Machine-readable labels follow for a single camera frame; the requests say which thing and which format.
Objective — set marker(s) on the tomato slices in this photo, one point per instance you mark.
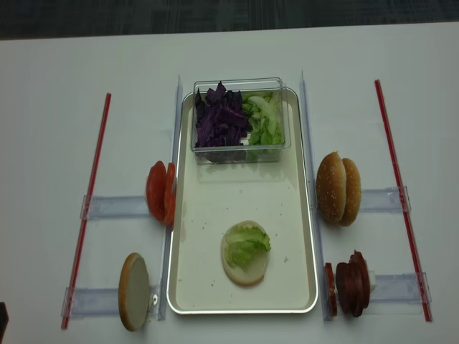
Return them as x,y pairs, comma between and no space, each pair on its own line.
169,195

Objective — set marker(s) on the green lettuce pieces in container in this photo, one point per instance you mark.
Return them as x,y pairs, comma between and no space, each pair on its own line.
261,109

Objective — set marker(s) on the lettuce leaf on bun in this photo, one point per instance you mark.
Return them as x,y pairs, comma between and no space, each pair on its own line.
244,242

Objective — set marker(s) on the small tomato slice right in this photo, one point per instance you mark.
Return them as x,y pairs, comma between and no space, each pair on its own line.
331,289

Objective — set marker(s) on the white cheese block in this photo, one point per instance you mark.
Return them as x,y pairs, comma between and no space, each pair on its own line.
372,280

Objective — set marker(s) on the white rectangular tray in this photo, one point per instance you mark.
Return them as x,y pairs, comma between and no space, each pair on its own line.
211,198

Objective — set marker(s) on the purple cabbage pieces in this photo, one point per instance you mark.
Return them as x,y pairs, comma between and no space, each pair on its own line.
220,118

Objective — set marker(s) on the clear plastic salad container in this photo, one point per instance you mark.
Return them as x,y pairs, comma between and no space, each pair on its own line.
244,153

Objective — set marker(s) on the bottom bun on tray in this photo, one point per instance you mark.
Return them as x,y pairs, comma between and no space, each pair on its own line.
256,270

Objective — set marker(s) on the front sesame bun top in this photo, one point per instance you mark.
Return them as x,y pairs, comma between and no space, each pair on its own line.
331,187

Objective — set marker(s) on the sesame bun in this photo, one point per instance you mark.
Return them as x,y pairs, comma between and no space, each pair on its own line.
353,193
331,187

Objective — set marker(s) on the rear sesame bun top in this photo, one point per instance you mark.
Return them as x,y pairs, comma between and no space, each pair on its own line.
353,193

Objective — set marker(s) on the upper left clear holder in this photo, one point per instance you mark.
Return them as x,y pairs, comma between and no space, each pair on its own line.
113,207

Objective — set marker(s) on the clear holder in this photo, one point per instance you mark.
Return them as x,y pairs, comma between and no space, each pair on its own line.
113,207
385,200
81,302
396,294

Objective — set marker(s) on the bun half standing left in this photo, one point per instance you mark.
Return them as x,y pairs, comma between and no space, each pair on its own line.
133,292

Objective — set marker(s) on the upper right clear holder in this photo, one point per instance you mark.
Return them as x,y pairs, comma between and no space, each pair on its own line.
385,200

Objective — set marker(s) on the left red strip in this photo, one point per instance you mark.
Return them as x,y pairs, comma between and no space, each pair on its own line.
83,223

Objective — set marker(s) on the red strip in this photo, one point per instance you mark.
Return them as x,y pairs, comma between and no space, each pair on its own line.
83,223
426,308

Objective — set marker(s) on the right red strip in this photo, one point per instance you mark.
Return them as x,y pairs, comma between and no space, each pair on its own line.
426,308

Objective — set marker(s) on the lower left clear holder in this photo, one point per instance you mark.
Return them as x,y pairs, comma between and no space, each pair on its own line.
81,302

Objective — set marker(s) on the lower right clear holder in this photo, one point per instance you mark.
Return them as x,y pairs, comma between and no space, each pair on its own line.
396,294

